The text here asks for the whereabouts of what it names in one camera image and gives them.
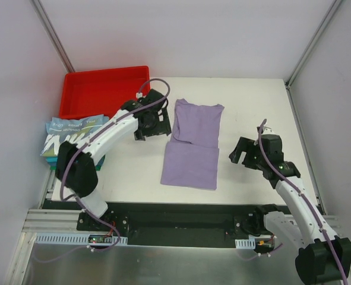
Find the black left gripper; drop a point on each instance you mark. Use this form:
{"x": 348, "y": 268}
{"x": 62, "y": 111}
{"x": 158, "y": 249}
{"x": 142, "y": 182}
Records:
{"x": 162, "y": 122}

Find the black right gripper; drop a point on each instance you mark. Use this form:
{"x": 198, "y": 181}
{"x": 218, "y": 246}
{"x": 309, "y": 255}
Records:
{"x": 246, "y": 153}

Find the purple t-shirt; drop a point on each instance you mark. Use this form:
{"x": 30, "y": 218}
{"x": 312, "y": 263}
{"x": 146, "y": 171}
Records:
{"x": 192, "y": 154}

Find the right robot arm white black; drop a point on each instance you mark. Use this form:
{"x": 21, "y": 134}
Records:
{"x": 321, "y": 254}

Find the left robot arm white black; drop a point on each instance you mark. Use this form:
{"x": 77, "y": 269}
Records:
{"x": 76, "y": 165}

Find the red plastic bin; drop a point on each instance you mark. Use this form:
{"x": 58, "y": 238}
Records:
{"x": 100, "y": 92}

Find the folded green shirt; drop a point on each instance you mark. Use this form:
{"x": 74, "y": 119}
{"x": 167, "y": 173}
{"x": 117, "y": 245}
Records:
{"x": 98, "y": 168}

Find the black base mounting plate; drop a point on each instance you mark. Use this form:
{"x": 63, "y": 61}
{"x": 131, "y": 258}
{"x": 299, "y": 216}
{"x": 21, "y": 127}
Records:
{"x": 183, "y": 225}

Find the folded teal shirt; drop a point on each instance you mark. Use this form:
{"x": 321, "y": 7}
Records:
{"x": 53, "y": 160}

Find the right white cable duct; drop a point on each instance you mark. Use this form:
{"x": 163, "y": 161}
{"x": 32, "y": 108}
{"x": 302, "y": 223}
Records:
{"x": 245, "y": 243}

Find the white cable duct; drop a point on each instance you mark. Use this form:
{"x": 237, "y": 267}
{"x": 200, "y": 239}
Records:
{"x": 245, "y": 243}
{"x": 79, "y": 239}

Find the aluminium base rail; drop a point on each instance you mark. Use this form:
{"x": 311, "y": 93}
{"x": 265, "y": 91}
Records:
{"x": 51, "y": 221}

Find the left aluminium frame post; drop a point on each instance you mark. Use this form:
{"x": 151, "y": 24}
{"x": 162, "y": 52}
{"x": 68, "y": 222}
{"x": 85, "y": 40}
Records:
{"x": 52, "y": 34}

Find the aluminium frame post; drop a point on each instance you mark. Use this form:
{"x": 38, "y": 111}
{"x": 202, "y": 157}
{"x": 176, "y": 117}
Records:
{"x": 317, "y": 35}
{"x": 52, "y": 34}

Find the left white cable duct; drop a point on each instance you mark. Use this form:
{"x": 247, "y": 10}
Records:
{"x": 79, "y": 239}

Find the right aluminium frame post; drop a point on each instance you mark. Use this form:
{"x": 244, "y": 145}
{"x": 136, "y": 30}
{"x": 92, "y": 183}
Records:
{"x": 317, "y": 35}

